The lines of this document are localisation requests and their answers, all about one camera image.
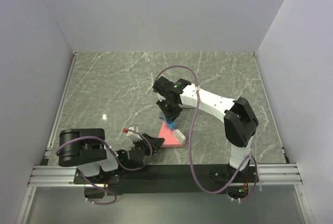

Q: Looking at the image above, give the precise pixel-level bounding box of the pink triangular power strip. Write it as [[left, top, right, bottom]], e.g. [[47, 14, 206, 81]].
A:
[[158, 122, 186, 148]]

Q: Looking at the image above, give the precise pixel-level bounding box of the blue square plug adapter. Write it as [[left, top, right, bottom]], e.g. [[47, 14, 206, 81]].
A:
[[166, 121, 175, 130]]

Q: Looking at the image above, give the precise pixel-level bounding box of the white square plug adapter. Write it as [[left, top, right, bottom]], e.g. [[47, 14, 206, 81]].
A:
[[173, 129, 186, 145]]

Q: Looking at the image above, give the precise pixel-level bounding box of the white triangular power strip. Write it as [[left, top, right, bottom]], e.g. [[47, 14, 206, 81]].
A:
[[180, 104, 193, 109]]

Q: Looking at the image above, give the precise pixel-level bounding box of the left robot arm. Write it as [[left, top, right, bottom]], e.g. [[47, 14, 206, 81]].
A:
[[56, 125, 165, 183]]

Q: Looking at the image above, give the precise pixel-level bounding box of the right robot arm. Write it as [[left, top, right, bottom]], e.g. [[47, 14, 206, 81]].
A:
[[152, 76, 259, 182]]

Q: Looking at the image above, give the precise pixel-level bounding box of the black base beam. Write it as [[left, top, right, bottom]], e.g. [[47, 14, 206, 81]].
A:
[[72, 164, 235, 196]]

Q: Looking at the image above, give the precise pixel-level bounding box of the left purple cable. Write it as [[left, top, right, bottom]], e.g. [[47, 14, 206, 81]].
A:
[[55, 129, 153, 205]]

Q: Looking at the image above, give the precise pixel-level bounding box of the purple cable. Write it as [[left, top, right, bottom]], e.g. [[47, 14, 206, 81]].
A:
[[55, 129, 153, 205], [153, 65, 258, 204]]

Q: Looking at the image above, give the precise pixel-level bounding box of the aluminium rail frame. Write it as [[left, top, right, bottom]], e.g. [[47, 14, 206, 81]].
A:
[[24, 51, 79, 204]]

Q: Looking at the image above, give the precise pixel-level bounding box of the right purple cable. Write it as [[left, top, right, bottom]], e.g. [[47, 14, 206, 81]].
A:
[[153, 65, 258, 204]]

